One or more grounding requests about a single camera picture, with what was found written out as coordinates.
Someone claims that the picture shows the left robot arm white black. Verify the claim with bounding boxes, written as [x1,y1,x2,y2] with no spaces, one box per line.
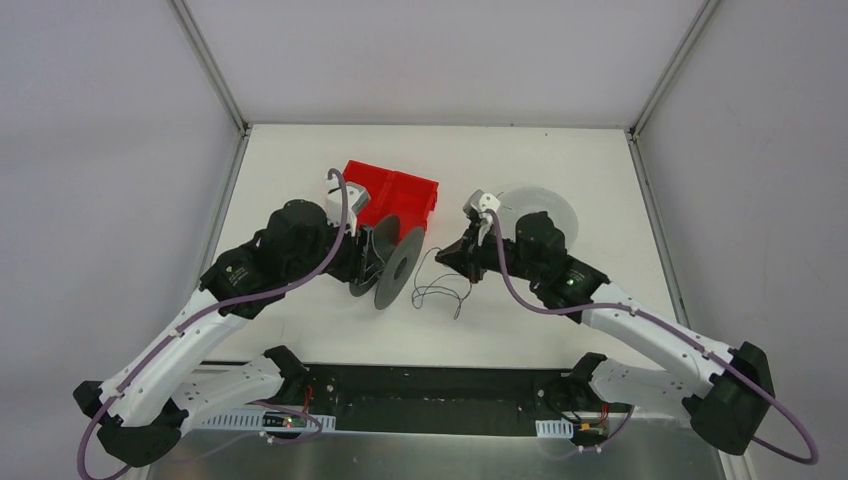
[73,194,401,469]

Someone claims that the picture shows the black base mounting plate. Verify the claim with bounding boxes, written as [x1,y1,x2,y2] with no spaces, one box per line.
[267,363,602,437]

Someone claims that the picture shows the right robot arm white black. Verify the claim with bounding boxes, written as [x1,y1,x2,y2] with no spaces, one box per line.
[435,211,775,455]

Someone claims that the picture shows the left aluminium frame post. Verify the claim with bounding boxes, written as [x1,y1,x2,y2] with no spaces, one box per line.
[167,0,249,137]

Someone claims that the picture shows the aluminium frame post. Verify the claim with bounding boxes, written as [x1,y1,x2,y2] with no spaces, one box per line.
[629,0,722,138]
[167,0,249,137]

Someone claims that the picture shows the red two-compartment bin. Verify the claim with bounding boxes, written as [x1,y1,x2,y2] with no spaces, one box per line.
[343,160,439,236]

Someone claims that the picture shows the right aluminium frame post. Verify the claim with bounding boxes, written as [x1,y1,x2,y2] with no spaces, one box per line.
[629,0,722,138]

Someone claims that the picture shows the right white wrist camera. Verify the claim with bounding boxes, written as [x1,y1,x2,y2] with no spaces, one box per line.
[462,189,501,228]

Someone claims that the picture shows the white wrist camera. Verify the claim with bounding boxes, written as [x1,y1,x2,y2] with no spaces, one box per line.
[325,178,370,235]
[462,189,501,228]

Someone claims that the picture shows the black cable spool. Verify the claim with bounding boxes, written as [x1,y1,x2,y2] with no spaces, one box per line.
[349,214,425,310]

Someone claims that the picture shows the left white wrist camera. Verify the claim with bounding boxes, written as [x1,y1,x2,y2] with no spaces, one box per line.
[325,178,370,235]

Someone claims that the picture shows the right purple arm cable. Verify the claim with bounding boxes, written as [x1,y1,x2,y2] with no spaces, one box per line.
[486,210,821,466]

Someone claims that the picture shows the white translucent cable spool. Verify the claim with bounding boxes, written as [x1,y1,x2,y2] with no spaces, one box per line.
[497,186,579,252]

